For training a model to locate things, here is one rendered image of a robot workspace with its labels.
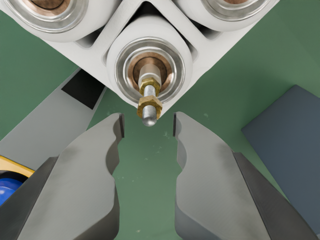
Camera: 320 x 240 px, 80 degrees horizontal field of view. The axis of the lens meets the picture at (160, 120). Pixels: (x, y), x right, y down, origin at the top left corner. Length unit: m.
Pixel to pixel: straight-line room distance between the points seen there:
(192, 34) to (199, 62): 0.04
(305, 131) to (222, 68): 0.22
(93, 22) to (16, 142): 0.15
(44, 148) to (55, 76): 0.30
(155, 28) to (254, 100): 0.42
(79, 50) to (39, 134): 0.12
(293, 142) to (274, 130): 0.06
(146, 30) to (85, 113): 0.18
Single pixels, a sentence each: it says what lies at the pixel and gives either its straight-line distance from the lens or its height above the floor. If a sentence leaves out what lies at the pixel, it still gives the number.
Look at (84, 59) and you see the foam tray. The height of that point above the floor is 0.18.
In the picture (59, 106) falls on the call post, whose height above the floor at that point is 0.20.
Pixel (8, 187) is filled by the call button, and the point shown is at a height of 0.33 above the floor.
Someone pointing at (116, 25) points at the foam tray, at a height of 0.18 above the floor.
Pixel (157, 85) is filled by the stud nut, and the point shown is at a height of 0.29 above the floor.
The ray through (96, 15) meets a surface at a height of 0.25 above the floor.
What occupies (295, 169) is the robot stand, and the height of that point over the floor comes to 0.19.
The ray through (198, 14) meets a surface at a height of 0.25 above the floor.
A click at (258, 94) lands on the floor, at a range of 0.57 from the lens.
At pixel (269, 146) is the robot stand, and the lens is 0.53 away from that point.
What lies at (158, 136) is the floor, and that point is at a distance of 0.57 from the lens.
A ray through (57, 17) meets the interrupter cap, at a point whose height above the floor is 0.25.
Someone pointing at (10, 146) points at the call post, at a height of 0.30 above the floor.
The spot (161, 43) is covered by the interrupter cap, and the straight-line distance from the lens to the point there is 0.20.
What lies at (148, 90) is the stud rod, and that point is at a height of 0.31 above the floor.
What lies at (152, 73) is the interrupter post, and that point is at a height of 0.28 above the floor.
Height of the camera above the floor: 0.45
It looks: 58 degrees down
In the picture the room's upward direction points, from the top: 176 degrees clockwise
